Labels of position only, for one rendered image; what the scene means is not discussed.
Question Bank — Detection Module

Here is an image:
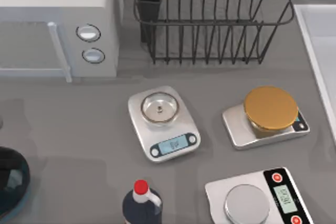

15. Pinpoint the large microwave knob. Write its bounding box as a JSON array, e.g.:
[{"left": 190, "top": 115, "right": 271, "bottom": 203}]
[{"left": 75, "top": 23, "right": 102, "bottom": 43}]

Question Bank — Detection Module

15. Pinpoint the microwave door handle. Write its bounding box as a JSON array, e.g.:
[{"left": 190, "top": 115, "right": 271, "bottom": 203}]
[{"left": 47, "top": 22, "right": 73, "bottom": 83}]

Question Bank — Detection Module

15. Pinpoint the silver scale with black panel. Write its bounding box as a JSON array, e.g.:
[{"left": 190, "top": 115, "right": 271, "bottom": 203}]
[{"left": 204, "top": 166, "right": 314, "bottom": 224}]

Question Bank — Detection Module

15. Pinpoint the black wire dish rack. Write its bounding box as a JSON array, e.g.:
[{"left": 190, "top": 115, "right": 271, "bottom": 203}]
[{"left": 132, "top": 0, "right": 295, "bottom": 65}]

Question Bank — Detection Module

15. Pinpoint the small microwave knob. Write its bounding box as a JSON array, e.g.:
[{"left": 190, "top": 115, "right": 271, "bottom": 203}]
[{"left": 81, "top": 47, "right": 106, "bottom": 65}]

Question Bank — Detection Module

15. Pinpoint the dark blue bowl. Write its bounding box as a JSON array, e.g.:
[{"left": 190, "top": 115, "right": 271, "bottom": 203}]
[{"left": 0, "top": 146, "right": 31, "bottom": 218}]

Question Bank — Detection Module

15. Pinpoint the pale microwave oven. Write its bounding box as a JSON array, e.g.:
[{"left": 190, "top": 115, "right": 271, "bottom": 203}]
[{"left": 0, "top": 0, "right": 124, "bottom": 83}]

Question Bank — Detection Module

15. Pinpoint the silver scale with gold plate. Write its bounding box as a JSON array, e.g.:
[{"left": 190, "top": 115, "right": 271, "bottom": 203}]
[{"left": 222, "top": 85, "right": 311, "bottom": 151}]

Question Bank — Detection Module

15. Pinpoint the dark bottle with red cap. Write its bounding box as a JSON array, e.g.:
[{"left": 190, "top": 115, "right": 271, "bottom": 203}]
[{"left": 122, "top": 179, "right": 163, "bottom": 224}]

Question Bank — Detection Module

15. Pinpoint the silver scale with round bowl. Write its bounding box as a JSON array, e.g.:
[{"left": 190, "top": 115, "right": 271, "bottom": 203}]
[{"left": 128, "top": 85, "right": 202, "bottom": 163}]

